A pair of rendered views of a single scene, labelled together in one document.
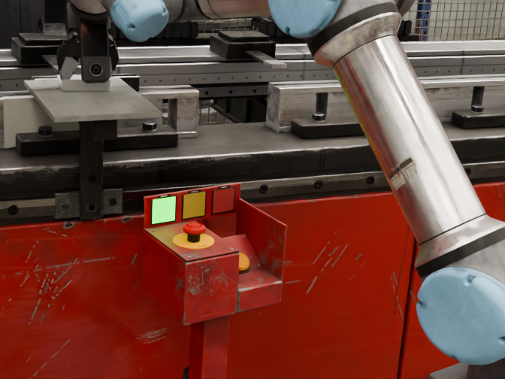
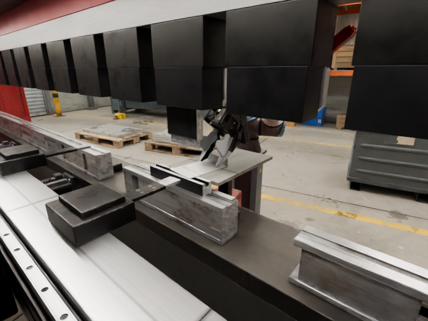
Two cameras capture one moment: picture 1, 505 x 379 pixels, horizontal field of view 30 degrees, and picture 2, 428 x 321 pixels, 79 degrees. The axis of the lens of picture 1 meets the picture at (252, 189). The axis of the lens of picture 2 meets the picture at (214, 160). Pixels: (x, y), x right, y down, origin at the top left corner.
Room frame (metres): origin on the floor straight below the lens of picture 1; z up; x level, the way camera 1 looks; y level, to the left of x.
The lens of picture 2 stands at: (1.94, 0.93, 1.25)
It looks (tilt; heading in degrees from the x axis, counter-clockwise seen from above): 19 degrees down; 245
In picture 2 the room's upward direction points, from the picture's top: straight up
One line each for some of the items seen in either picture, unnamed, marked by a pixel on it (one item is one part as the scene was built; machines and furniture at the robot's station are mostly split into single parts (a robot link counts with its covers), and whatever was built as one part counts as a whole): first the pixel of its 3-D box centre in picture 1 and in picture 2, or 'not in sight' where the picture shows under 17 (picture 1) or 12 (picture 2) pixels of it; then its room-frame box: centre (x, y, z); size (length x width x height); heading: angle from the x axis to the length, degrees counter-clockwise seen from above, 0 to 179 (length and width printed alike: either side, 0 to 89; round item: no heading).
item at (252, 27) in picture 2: not in sight; (276, 65); (1.65, 0.56, 1.26); 0.15 x 0.09 x 0.17; 114
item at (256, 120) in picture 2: not in sight; (251, 124); (1.08, -0.37, 0.94); 0.13 x 0.12 x 0.14; 138
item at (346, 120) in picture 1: (359, 125); (97, 160); (1.94, -0.22, 0.89); 0.30 x 0.05 x 0.03; 114
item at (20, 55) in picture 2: not in sight; (33, 68); (2.14, -0.53, 1.26); 0.15 x 0.09 x 0.17; 114
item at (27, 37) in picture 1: (52, 54); (127, 194); (1.89, 0.42, 1.01); 0.26 x 0.12 x 0.05; 24
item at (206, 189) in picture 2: (86, 83); (178, 178); (1.76, 0.33, 0.99); 0.20 x 0.03 x 0.03; 114
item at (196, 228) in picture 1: (193, 234); not in sight; (1.51, 0.10, 0.79); 0.04 x 0.04 x 0.04
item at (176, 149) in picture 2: not in sight; (188, 144); (0.53, -3.06, 0.07); 1.20 x 0.81 x 0.14; 130
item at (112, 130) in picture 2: not in sight; (113, 130); (1.61, -4.26, 0.17); 0.99 x 0.63 x 0.05; 124
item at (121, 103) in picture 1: (89, 98); (223, 162); (1.61, 0.29, 1.00); 0.26 x 0.18 x 0.01; 24
